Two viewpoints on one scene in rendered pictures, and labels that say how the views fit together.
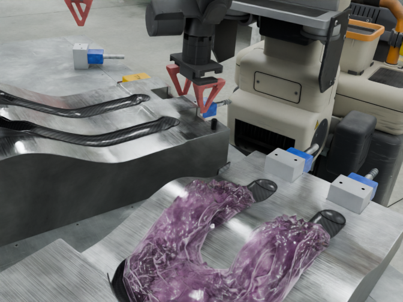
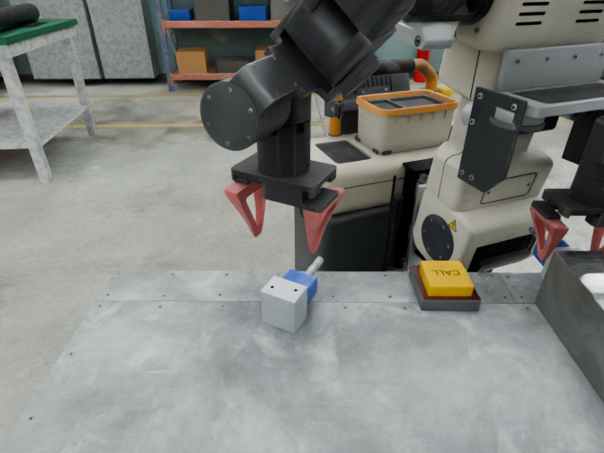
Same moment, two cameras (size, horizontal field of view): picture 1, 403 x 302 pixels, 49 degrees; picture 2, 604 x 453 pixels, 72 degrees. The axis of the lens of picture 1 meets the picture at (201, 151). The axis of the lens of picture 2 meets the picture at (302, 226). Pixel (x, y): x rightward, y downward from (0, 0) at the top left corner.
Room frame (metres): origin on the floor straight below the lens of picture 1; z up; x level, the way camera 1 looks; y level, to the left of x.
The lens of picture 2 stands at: (0.87, 0.66, 1.20)
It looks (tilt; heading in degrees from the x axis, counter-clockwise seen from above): 31 degrees down; 306
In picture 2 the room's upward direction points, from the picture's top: straight up
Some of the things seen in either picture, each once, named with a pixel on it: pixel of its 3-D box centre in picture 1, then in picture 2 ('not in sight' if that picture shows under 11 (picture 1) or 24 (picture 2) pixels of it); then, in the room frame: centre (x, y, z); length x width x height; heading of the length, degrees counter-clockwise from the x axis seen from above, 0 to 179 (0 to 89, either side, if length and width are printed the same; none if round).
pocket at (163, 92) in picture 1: (166, 101); not in sight; (0.78, 0.07, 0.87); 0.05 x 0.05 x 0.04; 35
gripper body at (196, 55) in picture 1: (197, 51); (597, 186); (0.84, 0.02, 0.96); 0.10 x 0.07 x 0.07; 37
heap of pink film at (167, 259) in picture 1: (231, 236); not in sight; (0.38, -0.04, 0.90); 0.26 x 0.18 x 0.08; 143
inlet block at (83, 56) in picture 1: (99, 56); (300, 284); (1.14, 0.29, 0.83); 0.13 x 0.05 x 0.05; 99
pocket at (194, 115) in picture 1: (196, 124); not in sight; (0.69, 0.01, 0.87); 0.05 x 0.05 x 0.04; 35
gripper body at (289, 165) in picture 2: not in sight; (283, 151); (1.13, 0.33, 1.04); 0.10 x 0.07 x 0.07; 9
